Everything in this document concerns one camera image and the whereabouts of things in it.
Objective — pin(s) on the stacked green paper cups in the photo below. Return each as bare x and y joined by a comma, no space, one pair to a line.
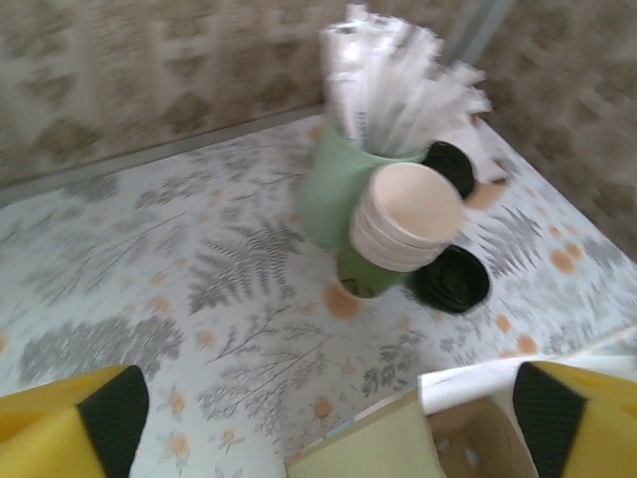
413,209

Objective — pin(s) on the black cup lid stack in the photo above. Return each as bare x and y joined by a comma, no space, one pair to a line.
450,281

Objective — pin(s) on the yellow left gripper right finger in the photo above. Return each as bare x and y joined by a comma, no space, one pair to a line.
597,428

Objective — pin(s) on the landscape print paper bag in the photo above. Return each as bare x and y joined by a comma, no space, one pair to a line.
358,448

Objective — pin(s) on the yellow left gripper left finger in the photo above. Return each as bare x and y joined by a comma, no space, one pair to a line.
45,433

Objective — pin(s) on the green straw holder cup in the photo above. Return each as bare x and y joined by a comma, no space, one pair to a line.
333,189

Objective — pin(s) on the black plastic cup lid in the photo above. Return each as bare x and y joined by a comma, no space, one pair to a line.
450,167

